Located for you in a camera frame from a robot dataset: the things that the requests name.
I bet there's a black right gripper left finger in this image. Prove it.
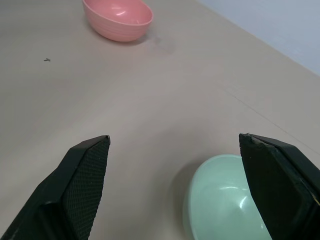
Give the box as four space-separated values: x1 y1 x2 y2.
0 135 111 240

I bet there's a pink plastic bowl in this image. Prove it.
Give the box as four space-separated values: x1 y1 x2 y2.
82 0 154 43

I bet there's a mint green plastic bowl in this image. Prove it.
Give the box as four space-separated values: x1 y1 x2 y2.
182 154 273 240

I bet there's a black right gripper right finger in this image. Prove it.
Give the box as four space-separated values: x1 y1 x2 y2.
238 132 320 240

